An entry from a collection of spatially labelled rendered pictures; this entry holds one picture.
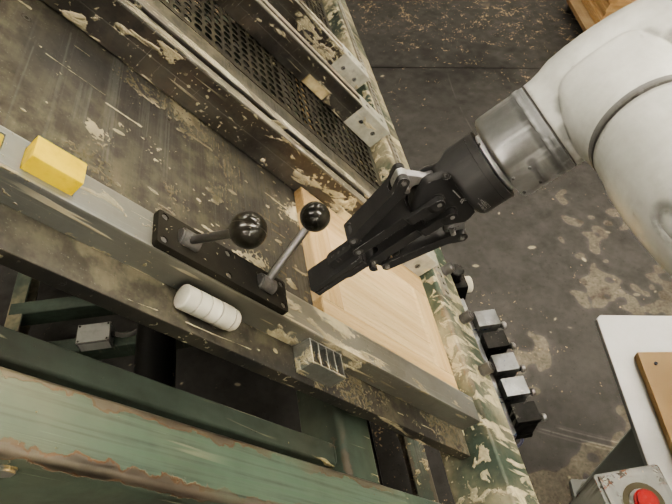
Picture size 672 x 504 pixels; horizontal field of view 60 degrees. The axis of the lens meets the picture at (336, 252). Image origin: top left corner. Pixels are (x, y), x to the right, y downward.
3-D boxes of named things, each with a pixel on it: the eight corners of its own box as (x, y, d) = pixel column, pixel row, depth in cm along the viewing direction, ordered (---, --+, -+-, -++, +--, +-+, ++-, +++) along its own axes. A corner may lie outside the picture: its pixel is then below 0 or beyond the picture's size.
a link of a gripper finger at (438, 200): (448, 206, 57) (441, 198, 56) (359, 262, 61) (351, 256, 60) (437, 180, 60) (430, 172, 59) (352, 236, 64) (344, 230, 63)
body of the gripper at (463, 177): (488, 162, 51) (403, 219, 55) (528, 209, 57) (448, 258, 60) (462, 113, 56) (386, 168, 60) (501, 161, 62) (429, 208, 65)
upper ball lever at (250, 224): (190, 264, 65) (269, 254, 56) (162, 249, 63) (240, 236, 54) (201, 234, 66) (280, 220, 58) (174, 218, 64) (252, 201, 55)
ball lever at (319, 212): (276, 304, 71) (341, 217, 71) (254, 292, 69) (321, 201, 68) (264, 290, 74) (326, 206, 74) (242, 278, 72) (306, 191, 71)
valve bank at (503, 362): (541, 473, 134) (573, 427, 116) (482, 483, 133) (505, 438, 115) (473, 302, 167) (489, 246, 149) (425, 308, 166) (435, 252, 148)
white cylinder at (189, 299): (172, 312, 63) (226, 337, 68) (190, 299, 62) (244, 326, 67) (172, 291, 65) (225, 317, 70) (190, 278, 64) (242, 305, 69)
